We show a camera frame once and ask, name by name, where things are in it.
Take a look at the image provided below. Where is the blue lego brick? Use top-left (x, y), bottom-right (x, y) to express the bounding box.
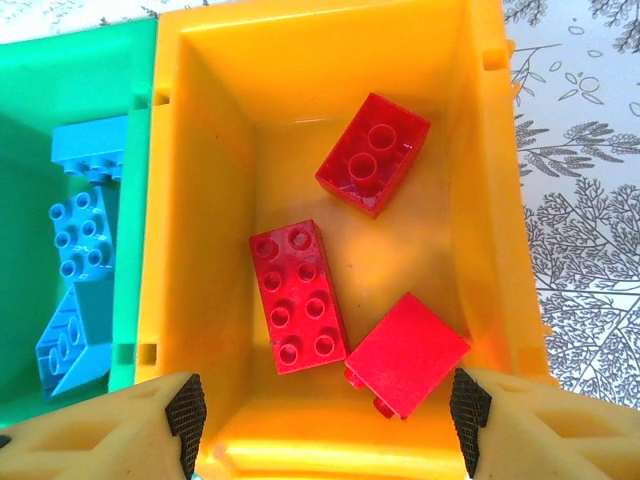
top-left (34, 283), bottom-right (117, 401)
top-left (50, 113), bottom-right (129, 187)
top-left (48, 185), bottom-right (116, 281)

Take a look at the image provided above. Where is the orange plastic bin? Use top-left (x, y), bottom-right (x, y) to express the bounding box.
top-left (107, 0), bottom-right (559, 480)

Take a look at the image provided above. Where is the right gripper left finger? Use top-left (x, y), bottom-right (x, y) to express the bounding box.
top-left (0, 372), bottom-right (207, 480)

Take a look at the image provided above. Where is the green plastic bin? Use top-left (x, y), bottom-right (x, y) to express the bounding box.
top-left (0, 17), bottom-right (161, 416)

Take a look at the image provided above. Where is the red lego brick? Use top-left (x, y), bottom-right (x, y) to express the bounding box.
top-left (248, 219), bottom-right (350, 375)
top-left (314, 92), bottom-right (432, 221)
top-left (343, 292), bottom-right (472, 420)

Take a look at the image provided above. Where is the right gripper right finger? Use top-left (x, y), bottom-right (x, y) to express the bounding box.
top-left (449, 367), bottom-right (640, 480)

